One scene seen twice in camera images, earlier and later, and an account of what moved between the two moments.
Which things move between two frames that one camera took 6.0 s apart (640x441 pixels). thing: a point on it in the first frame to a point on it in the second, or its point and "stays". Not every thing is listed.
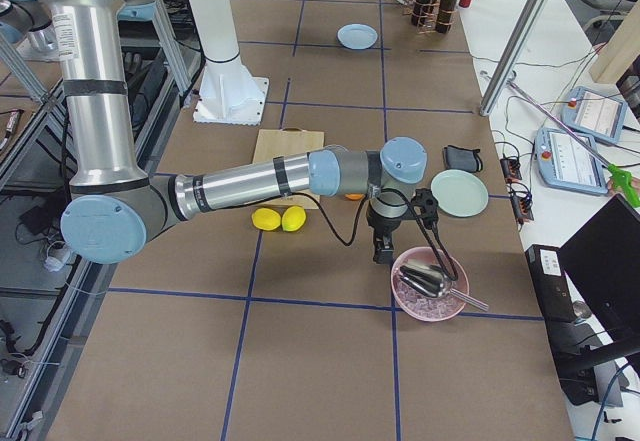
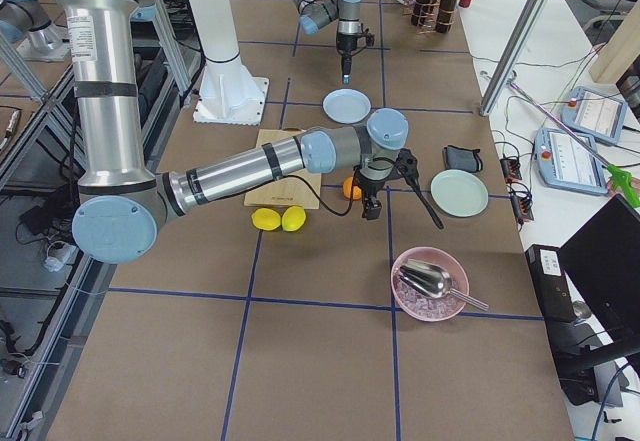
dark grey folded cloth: (456, 158) stays
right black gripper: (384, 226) to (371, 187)
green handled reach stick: (618, 177) stays
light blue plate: (357, 36) to (346, 105)
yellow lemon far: (293, 218) stays
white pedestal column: (229, 93) stays
